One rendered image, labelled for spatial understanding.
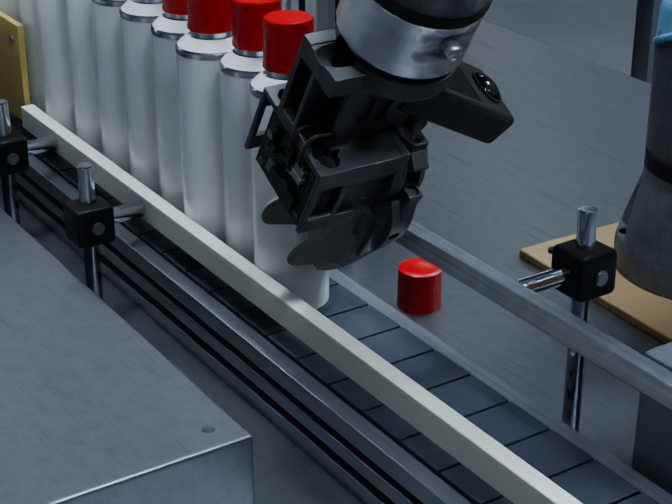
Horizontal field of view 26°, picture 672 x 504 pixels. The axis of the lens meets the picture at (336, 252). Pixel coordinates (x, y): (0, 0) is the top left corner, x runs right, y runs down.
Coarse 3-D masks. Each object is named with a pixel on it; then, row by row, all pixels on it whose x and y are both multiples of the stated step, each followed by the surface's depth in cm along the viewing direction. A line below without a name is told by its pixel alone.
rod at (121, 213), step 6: (126, 204) 109; (132, 204) 109; (138, 204) 109; (114, 210) 108; (120, 210) 108; (126, 210) 108; (132, 210) 109; (138, 210) 109; (144, 210) 109; (114, 216) 108; (120, 216) 108; (126, 216) 108; (132, 216) 109; (138, 216) 109; (114, 222) 108
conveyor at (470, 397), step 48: (96, 192) 119; (144, 240) 111; (336, 288) 103; (288, 336) 97; (384, 336) 97; (336, 384) 91; (432, 384) 91; (480, 384) 91; (384, 432) 87; (528, 432) 86; (480, 480) 82; (576, 480) 82; (624, 480) 82
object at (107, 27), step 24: (96, 0) 113; (120, 0) 112; (96, 24) 114; (120, 24) 113; (96, 48) 115; (120, 48) 113; (120, 72) 114; (120, 96) 115; (120, 120) 116; (120, 144) 117
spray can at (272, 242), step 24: (264, 24) 92; (288, 24) 91; (312, 24) 92; (264, 48) 92; (288, 48) 91; (264, 72) 94; (288, 72) 92; (264, 120) 93; (264, 192) 95; (264, 240) 97; (288, 240) 96; (264, 264) 98; (288, 264) 97; (312, 264) 97; (288, 288) 98; (312, 288) 98; (264, 312) 99
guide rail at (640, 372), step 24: (408, 240) 93; (432, 240) 91; (456, 264) 89; (480, 264) 88; (480, 288) 87; (504, 288) 85; (528, 288) 85; (528, 312) 84; (552, 312) 82; (552, 336) 82; (576, 336) 80; (600, 336) 80; (600, 360) 79; (624, 360) 77; (648, 360) 77; (648, 384) 76
